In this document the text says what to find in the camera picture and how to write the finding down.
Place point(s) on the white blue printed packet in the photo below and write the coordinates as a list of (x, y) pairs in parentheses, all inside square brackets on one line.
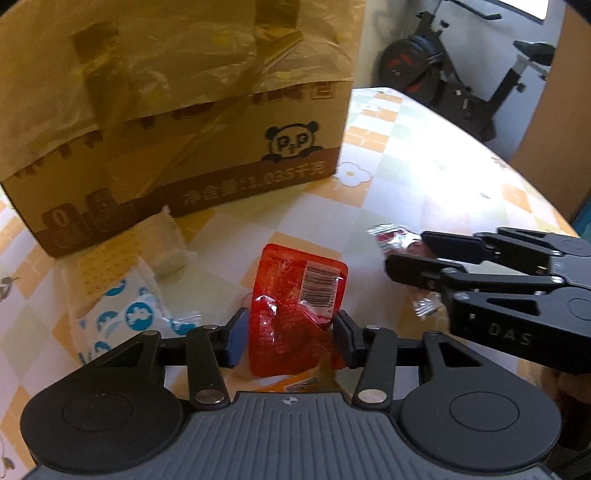
[(120, 304)]

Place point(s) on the red snack packet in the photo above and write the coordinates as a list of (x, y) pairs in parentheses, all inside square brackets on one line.
[(286, 323)]

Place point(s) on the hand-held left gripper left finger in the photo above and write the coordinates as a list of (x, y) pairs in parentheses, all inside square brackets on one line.
[(236, 333)]

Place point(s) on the wooden panel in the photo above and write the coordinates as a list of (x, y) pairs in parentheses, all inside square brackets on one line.
[(563, 115)]

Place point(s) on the white cream packet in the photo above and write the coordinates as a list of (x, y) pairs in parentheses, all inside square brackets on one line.
[(168, 244)]

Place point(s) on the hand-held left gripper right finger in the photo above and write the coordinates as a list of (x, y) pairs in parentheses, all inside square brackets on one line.
[(345, 339)]

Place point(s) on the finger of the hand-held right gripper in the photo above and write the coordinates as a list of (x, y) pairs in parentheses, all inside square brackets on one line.
[(425, 272), (461, 247)]

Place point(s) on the brown cardboard box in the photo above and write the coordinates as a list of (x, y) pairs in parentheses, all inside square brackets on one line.
[(161, 115)]

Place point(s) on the black exercise bike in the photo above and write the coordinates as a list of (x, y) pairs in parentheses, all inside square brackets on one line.
[(415, 60)]

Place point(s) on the orange snack packet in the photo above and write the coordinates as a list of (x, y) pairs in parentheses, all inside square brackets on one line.
[(300, 384)]

